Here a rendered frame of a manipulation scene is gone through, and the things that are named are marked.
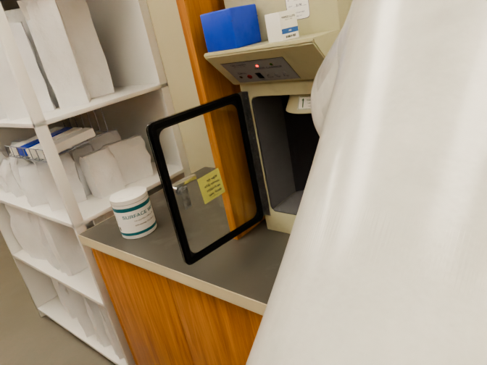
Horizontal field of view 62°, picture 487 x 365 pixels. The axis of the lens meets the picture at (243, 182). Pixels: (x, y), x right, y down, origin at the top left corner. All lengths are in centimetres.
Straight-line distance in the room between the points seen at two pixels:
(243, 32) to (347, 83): 88
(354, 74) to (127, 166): 197
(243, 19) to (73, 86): 108
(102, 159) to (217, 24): 114
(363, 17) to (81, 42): 196
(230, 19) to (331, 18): 23
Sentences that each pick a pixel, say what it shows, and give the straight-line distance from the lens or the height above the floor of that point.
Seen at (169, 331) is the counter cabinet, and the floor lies 61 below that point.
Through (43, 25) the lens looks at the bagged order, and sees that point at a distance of 194.
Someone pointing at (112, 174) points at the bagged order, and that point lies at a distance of 203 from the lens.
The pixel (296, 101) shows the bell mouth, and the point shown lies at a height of 135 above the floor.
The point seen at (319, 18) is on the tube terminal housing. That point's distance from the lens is 100.
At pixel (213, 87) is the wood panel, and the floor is 141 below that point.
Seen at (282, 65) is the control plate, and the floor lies 146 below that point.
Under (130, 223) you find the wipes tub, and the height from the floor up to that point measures 100.
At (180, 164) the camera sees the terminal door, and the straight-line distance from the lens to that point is 104.
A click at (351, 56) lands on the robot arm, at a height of 155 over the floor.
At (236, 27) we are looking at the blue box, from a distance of 101.
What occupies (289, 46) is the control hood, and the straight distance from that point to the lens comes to 91.
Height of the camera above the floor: 157
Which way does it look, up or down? 22 degrees down
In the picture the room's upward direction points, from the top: 12 degrees counter-clockwise
